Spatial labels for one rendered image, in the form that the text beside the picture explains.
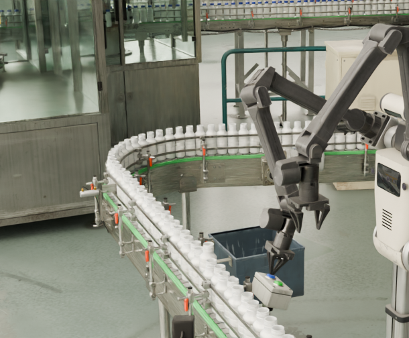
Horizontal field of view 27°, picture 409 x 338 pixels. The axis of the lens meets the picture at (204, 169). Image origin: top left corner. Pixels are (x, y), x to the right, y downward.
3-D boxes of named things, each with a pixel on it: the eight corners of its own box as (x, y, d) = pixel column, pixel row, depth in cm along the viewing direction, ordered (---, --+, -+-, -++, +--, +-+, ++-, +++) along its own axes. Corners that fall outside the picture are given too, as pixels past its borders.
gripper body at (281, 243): (277, 255, 275) (284, 235, 273) (264, 245, 284) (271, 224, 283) (294, 259, 277) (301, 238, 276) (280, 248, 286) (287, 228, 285)
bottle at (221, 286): (214, 316, 280) (212, 270, 276) (231, 314, 281) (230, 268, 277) (217, 324, 275) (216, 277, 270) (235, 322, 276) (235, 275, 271)
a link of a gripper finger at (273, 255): (265, 275, 278) (274, 249, 277) (257, 267, 285) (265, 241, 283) (283, 278, 281) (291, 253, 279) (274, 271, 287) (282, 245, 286)
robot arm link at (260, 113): (267, 83, 271) (249, 87, 280) (253, 88, 268) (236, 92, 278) (310, 206, 277) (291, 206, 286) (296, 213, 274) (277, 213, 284)
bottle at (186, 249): (184, 283, 306) (183, 241, 301) (179, 277, 311) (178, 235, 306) (200, 280, 308) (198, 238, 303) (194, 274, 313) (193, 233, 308)
